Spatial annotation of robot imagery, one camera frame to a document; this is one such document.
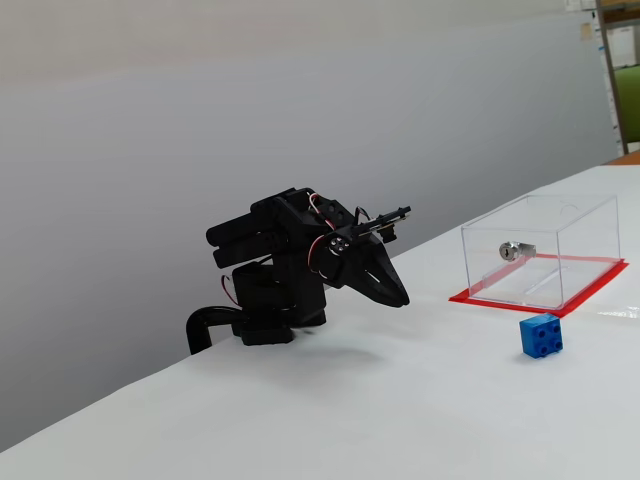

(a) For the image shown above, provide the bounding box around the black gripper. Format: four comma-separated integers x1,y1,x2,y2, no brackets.
311,225,412,308

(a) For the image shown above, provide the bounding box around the blue lego brick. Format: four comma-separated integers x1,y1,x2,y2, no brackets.
518,312,564,361

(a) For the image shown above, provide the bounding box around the transparent plastic box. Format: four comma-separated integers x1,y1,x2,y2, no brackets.
460,193,622,311

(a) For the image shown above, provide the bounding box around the silver cylinder lock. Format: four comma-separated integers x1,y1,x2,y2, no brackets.
498,240,538,262

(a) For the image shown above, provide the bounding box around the black table clamp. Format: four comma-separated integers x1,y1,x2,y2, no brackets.
185,305,242,357

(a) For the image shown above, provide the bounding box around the wooden desk edge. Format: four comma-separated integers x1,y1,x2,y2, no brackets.
601,148,640,167

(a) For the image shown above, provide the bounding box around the green panel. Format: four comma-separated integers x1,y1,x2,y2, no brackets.
613,66,640,152

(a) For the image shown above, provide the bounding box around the black wrist camera board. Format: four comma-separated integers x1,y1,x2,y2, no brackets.
355,204,414,244

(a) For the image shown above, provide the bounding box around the red tape frame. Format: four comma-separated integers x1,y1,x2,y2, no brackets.
447,253,630,320

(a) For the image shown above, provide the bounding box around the grey metal shelf post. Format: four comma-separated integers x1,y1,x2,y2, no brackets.
593,0,633,157

